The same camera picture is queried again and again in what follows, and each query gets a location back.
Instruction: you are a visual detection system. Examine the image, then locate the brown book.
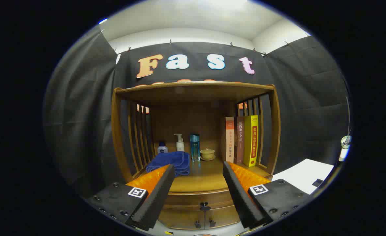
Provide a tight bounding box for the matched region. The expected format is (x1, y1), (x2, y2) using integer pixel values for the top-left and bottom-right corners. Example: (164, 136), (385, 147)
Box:
(234, 116), (245, 165)

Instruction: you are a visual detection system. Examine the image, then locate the wooden countertop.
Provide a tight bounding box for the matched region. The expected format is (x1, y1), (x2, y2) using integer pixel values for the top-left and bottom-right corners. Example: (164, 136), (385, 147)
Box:
(127, 157), (274, 194)

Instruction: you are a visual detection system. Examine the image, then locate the wooden cabinet door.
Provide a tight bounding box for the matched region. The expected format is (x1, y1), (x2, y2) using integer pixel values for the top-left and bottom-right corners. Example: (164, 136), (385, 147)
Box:
(206, 206), (241, 229)
(158, 209), (206, 230)

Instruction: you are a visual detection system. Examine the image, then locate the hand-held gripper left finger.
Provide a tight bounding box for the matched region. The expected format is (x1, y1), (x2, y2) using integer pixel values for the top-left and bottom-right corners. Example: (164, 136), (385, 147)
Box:
(85, 164), (176, 231)

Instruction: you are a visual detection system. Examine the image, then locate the black backdrop cloth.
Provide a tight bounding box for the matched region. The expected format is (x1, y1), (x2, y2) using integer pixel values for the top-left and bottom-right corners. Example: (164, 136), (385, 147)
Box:
(44, 28), (351, 197)

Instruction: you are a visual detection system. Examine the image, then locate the white and orange book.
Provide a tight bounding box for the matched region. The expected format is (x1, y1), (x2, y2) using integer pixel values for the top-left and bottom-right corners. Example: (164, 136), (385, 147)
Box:
(226, 117), (235, 163)

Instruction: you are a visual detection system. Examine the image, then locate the tall clear blue bottle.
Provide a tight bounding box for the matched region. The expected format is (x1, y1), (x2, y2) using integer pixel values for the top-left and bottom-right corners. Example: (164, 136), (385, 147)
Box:
(190, 134), (200, 162)

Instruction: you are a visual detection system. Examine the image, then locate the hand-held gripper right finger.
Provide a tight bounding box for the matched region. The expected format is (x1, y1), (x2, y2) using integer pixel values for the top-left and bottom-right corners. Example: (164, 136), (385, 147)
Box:
(222, 161), (311, 230)

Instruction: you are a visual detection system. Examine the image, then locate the wooden drawer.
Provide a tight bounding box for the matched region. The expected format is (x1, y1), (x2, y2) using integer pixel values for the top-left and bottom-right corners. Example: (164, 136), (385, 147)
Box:
(163, 190), (236, 212)

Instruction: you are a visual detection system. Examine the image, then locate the small white device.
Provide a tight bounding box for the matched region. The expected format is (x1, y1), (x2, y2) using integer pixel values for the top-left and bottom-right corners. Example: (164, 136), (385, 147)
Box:
(339, 135), (352, 162)

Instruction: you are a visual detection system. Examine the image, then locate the white pump bottle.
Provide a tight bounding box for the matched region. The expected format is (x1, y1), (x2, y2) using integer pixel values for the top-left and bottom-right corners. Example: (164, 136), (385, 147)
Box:
(174, 133), (185, 152)

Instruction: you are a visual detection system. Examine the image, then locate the wooden cabinet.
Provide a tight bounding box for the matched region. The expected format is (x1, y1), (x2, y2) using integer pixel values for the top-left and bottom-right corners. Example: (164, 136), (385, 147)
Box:
(111, 81), (281, 230)

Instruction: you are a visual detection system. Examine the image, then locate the beige lidded teacup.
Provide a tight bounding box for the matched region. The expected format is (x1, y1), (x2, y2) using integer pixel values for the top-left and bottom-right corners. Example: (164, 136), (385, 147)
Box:
(200, 148), (216, 161)

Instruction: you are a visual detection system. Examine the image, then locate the yellow book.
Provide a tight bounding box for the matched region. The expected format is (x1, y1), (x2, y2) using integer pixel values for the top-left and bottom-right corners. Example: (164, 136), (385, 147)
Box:
(244, 115), (259, 167)

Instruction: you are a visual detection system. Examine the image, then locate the blue folded towel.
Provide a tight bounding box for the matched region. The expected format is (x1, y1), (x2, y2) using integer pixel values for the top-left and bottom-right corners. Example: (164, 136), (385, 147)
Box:
(146, 151), (191, 177)

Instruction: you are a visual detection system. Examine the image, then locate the white side cabinet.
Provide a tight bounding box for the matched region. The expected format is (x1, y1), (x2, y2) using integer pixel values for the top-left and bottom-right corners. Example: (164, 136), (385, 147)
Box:
(272, 159), (334, 194)

